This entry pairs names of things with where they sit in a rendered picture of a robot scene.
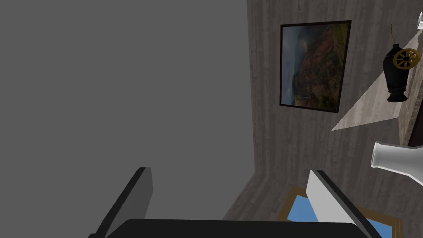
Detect black vase with stem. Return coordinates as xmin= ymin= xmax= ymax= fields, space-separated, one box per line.
xmin=383 ymin=24 xmax=412 ymax=103

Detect white glass bottle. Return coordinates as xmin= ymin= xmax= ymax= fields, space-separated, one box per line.
xmin=371 ymin=141 xmax=423 ymax=186

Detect framed landscape picture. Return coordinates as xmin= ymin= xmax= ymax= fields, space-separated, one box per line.
xmin=279 ymin=20 xmax=352 ymax=114

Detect golden wheel ornament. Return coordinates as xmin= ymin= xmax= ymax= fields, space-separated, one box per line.
xmin=393 ymin=48 xmax=421 ymax=70

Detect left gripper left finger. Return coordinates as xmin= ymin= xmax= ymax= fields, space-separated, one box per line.
xmin=88 ymin=167 xmax=154 ymax=238

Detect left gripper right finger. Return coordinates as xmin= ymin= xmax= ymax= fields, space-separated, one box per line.
xmin=305 ymin=169 xmax=383 ymax=238

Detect blue picture with wooden frame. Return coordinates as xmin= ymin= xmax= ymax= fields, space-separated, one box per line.
xmin=276 ymin=186 xmax=404 ymax=238

